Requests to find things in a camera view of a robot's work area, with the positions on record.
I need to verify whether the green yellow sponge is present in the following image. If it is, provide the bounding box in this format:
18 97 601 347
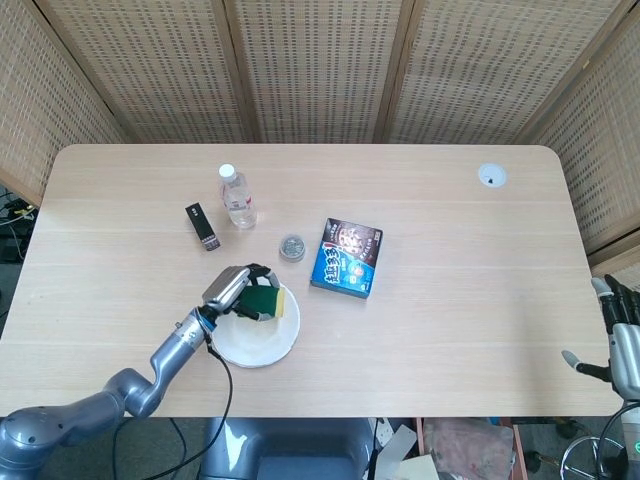
238 284 287 319

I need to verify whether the chrome stool frame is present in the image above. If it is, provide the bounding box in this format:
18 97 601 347
559 433 621 480

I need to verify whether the black looped floor cable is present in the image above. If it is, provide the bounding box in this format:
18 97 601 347
111 417 190 480

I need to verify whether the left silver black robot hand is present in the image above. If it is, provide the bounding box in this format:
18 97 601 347
201 262 281 322

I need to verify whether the blue cookie box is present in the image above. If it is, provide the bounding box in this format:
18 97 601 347
310 217 385 303

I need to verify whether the small black rectangular box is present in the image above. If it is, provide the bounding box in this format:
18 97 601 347
184 202 223 253

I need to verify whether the woven bamboo screen panel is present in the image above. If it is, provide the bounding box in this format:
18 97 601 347
374 0 640 146
517 0 640 301
34 0 256 146
0 0 126 207
212 0 416 146

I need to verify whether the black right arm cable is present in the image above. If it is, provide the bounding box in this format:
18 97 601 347
597 402 632 480

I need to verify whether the white round cable grommet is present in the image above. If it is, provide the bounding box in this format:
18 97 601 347
477 162 508 188

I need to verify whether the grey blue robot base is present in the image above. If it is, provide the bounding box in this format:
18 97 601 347
198 417 376 480

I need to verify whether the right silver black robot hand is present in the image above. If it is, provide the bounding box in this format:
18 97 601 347
561 273 640 401

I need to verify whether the clear plastic water bottle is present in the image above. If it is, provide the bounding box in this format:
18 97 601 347
217 163 259 230

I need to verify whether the beige cardboard piece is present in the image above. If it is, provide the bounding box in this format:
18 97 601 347
393 453 439 480

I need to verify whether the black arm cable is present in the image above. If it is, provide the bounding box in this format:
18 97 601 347
597 402 632 480
147 335 235 480

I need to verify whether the tangled cables and equipment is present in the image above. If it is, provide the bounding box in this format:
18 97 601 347
0 187 39 264

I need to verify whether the wooden crate with plastic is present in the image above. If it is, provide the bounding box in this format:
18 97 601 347
415 417 529 480

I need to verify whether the white paper sheet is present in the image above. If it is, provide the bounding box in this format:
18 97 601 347
374 424 419 465

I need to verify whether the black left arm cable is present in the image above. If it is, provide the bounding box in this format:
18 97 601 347
147 335 235 480

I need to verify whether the white round plate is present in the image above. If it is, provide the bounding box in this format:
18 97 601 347
212 282 302 370

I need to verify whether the small round metal tin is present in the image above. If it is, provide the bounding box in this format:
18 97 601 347
278 233 307 263

